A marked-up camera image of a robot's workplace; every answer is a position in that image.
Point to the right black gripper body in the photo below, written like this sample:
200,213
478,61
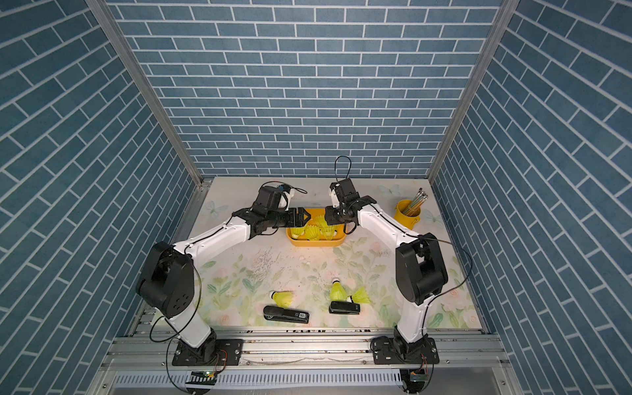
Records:
336,216

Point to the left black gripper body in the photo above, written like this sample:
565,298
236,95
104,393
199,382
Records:
280,218

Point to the yellow shuttlecock small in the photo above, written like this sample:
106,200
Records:
321,223

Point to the yellow plastic storage box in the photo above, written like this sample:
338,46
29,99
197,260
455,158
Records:
314,212

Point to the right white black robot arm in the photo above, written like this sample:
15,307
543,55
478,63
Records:
421,273

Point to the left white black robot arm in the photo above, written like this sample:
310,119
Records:
170,279

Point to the yellow pen cup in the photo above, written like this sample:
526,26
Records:
406,217

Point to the bundle of pencils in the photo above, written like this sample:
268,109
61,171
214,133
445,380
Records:
414,206

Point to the yellow shuttlecock front upright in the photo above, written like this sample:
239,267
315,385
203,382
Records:
338,292

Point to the large black stapler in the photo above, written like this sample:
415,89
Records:
279,314

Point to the small black stapler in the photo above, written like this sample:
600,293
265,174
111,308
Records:
344,307

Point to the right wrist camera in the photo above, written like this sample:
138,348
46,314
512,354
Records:
335,194

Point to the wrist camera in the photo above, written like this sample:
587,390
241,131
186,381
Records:
287,194
335,194

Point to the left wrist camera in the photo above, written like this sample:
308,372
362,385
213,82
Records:
287,194

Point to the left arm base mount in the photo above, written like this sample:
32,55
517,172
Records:
221,352

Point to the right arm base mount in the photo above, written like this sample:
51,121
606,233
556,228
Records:
391,351

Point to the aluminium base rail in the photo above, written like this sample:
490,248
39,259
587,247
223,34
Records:
316,348

